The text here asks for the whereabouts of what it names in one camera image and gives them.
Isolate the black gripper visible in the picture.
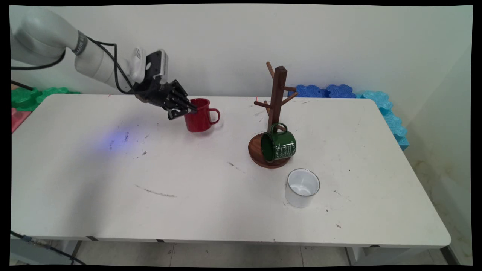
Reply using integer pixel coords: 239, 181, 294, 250
133, 80, 198, 121

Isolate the red enamel mug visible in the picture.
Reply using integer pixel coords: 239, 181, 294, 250
184, 98, 221, 133

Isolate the dark wooden mug tree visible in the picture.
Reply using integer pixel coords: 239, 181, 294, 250
248, 61, 299, 169

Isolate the green enamel mug white print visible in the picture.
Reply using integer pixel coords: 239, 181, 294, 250
261, 122, 297, 163

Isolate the dark blue foam mat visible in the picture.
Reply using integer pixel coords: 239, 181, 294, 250
325, 84, 357, 99
288, 85, 326, 98

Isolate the green foam mat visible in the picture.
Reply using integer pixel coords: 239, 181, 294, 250
11, 87, 81, 112

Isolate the red foam mat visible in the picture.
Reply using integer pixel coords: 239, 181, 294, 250
11, 108, 32, 134

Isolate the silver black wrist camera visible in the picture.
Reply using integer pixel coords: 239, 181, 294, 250
145, 49, 168, 85

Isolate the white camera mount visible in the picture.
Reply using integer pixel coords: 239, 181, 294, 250
127, 47, 146, 84

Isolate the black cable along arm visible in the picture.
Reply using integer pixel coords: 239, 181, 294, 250
86, 36, 138, 94

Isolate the black velcro arm strap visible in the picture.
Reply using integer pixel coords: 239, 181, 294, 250
72, 31, 88, 56

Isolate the black cable under arm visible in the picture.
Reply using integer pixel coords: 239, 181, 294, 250
11, 51, 66, 71

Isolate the black floor cable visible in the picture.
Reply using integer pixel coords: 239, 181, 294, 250
11, 231, 87, 265

